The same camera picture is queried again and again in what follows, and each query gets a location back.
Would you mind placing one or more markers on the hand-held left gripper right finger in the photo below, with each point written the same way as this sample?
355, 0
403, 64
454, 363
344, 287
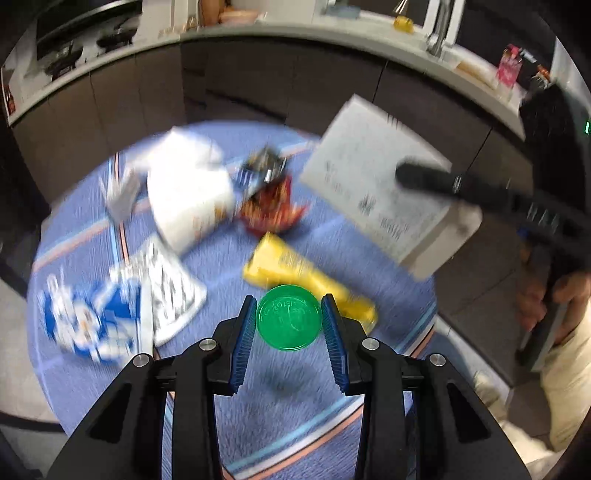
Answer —
334, 342

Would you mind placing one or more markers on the gas stove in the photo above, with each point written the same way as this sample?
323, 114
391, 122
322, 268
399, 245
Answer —
87, 55

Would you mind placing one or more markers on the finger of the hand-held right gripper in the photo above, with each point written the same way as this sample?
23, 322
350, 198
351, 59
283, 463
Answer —
443, 181

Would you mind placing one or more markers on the white paper cup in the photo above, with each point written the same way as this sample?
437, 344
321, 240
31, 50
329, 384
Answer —
184, 194

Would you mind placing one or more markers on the dark red-capped bottle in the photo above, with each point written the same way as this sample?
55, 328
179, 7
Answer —
541, 77

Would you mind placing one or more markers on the red snack packet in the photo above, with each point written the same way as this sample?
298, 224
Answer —
270, 213

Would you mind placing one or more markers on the chrome kitchen faucet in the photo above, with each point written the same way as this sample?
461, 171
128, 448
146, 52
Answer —
438, 32

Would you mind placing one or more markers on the yellow snack packet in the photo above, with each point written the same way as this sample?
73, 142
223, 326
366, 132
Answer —
286, 263

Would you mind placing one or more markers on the wooden cutting board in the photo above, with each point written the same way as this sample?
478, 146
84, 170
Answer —
213, 11

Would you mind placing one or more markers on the large white cardboard box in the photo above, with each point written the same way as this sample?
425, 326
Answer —
355, 175

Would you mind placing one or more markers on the small white crumpled wrapper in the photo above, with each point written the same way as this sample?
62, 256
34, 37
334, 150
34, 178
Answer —
121, 194

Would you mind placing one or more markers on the person's right hand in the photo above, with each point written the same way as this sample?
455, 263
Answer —
531, 300

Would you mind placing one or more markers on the blue plaid tablecloth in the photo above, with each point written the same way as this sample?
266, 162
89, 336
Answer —
281, 410

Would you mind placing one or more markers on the pink packet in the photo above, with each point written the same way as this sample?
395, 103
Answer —
508, 67

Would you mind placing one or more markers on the kitchen counter with grey cabinets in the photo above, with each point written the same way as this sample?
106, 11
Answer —
277, 87

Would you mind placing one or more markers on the yellow sponge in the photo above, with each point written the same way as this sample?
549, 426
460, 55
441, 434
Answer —
403, 23

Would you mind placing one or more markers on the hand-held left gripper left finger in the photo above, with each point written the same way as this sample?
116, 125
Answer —
244, 342

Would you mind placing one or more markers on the silver foil packet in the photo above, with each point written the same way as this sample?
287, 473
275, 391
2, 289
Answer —
171, 290

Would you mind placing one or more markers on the person's leg in beige trousers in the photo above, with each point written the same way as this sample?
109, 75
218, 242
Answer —
568, 369

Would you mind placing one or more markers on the dark snack packet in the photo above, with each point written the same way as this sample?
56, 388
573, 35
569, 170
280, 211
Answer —
263, 164

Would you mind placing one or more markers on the blue white snack wrapper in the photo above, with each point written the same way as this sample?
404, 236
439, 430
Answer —
92, 318

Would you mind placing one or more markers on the green plastic lid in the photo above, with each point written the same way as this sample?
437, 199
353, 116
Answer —
288, 318

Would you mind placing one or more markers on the dark sauce bottle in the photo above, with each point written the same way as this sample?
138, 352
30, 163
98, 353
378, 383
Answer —
10, 101

